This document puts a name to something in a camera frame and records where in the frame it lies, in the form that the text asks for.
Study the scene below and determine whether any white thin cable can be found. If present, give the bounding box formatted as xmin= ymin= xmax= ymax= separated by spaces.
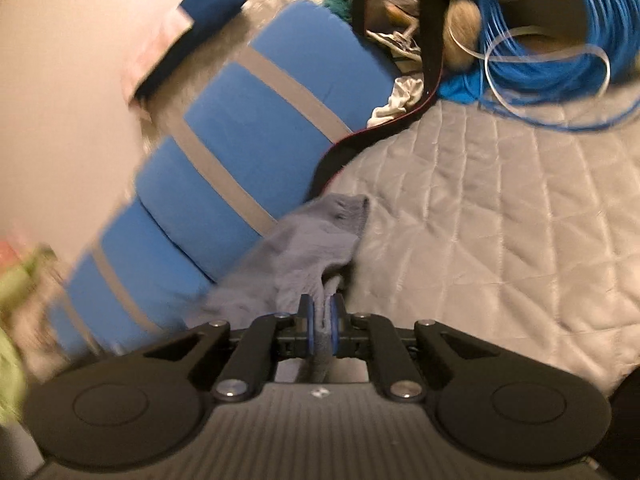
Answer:
xmin=447 ymin=0 xmax=612 ymax=117

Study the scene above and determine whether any grey quilted bedspread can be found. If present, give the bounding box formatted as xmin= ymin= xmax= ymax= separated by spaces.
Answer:
xmin=326 ymin=102 xmax=639 ymax=393

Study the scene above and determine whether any blue cable coil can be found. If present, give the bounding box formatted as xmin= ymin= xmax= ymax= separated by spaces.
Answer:
xmin=474 ymin=0 xmax=640 ymax=134

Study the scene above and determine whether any teal yarn cloth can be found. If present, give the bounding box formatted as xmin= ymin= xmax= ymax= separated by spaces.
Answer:
xmin=322 ymin=0 xmax=352 ymax=23

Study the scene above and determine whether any bright blue cloth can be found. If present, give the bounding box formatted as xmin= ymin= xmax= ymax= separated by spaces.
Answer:
xmin=437 ymin=68 xmax=484 ymax=104

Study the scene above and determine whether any tan fuzzy plush ball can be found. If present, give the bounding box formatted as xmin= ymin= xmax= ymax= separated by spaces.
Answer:
xmin=442 ymin=0 xmax=482 ymax=73

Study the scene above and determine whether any blue pillow right grey-striped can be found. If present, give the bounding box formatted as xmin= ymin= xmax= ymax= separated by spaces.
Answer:
xmin=136 ymin=0 xmax=398 ymax=281

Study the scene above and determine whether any grey fleece garment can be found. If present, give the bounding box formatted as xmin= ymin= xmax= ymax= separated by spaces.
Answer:
xmin=186 ymin=194 xmax=369 ymax=382

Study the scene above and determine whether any green blanket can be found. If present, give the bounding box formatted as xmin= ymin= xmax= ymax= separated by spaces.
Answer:
xmin=1 ymin=245 xmax=56 ymax=426

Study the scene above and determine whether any white crumpled cloth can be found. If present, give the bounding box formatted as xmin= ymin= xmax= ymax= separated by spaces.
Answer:
xmin=367 ymin=74 xmax=424 ymax=128

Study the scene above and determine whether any dark blue folded cloth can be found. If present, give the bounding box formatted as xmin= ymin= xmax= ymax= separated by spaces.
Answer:
xmin=122 ymin=0 xmax=246 ymax=104

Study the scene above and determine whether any black bag red trim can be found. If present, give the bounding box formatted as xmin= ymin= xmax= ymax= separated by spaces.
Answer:
xmin=307 ymin=0 xmax=450 ymax=200

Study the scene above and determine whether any blue pillow left grey-striped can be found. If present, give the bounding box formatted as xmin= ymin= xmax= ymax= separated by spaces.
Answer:
xmin=49 ymin=200 xmax=213 ymax=356

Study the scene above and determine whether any blue pillow grey-striped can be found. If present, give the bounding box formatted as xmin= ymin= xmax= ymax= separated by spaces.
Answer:
xmin=49 ymin=200 xmax=213 ymax=356
xmin=136 ymin=0 xmax=398 ymax=281

